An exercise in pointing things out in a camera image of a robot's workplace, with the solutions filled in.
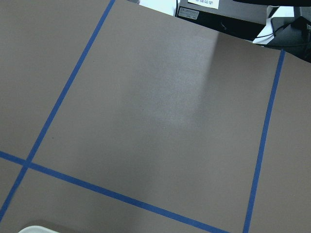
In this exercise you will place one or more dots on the black equipment with cables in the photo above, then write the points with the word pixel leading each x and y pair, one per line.
pixel 287 28

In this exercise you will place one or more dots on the cream rabbit tray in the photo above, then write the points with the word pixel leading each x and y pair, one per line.
pixel 36 229

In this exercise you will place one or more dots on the black computer box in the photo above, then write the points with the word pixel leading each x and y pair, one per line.
pixel 237 18

